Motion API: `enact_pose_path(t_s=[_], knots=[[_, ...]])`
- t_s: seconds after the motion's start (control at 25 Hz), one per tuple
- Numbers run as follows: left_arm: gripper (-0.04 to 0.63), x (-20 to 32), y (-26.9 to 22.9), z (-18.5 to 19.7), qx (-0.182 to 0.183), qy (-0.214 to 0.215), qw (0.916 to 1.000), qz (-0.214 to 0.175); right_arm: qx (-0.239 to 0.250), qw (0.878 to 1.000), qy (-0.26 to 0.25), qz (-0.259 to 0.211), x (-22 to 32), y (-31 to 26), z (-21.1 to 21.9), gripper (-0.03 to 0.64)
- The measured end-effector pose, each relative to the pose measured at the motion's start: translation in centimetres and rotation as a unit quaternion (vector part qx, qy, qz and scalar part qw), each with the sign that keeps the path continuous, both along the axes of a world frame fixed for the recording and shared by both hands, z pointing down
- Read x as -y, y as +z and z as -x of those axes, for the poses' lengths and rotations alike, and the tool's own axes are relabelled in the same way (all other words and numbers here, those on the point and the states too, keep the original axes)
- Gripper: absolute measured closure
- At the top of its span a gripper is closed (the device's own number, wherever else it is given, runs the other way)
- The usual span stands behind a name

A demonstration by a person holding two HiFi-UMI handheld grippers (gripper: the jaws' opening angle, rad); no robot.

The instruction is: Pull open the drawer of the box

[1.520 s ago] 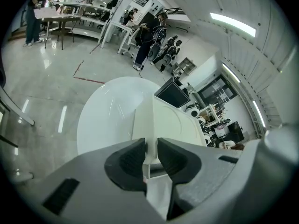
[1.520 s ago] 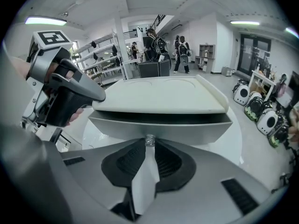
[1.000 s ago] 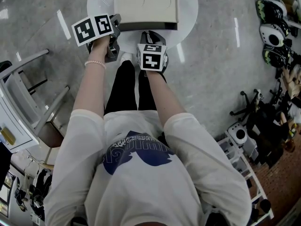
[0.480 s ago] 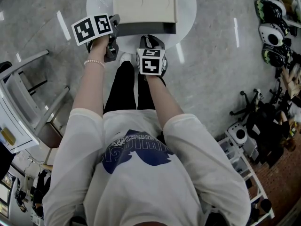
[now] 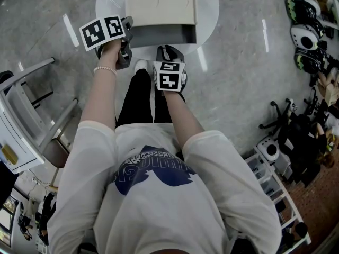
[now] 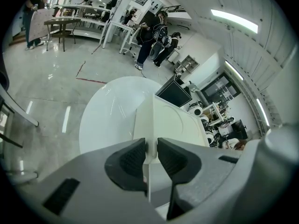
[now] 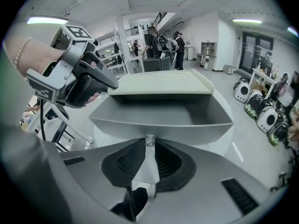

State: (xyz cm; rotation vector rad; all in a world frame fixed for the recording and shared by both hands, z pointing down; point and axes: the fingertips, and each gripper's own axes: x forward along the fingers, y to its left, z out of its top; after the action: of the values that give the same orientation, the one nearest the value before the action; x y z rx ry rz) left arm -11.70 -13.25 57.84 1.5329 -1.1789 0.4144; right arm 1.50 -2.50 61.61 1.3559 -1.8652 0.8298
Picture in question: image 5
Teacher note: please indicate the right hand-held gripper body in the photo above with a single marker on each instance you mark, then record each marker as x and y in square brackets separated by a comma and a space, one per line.
[169, 79]

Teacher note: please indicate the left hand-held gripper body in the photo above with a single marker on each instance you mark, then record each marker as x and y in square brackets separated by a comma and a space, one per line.
[102, 32]

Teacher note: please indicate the grey drawer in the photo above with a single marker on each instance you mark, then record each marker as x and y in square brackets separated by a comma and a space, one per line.
[161, 36]

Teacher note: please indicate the beige box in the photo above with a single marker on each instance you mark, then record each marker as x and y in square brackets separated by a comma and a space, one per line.
[160, 7]

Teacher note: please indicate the person's left forearm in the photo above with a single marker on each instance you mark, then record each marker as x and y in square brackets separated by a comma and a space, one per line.
[102, 89]

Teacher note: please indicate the person's right forearm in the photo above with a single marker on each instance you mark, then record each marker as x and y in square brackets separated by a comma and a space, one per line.
[180, 115]

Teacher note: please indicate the cardboard box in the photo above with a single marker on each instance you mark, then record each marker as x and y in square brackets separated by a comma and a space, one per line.
[329, 89]

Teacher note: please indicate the white shoe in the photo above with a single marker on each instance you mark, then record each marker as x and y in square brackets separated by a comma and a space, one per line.
[140, 64]

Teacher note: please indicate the black trousers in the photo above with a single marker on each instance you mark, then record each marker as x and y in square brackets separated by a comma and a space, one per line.
[137, 99]

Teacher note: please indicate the grey metal chair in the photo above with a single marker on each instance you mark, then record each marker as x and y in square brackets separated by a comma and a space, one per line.
[34, 110]

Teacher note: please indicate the white printed t-shirt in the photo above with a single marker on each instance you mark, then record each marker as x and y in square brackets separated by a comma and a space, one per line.
[164, 194]

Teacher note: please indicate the black office chair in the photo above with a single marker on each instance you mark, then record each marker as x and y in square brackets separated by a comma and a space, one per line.
[280, 115]

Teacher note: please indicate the white round helmet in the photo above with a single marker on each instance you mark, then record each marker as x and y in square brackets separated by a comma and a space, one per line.
[268, 148]

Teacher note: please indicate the white cabinet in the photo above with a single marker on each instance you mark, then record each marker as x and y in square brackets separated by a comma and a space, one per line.
[16, 131]

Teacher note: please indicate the black green white helmet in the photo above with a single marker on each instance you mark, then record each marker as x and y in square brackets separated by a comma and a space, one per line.
[302, 9]

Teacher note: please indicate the white shelf rack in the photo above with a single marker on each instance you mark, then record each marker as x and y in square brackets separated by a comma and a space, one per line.
[275, 189]

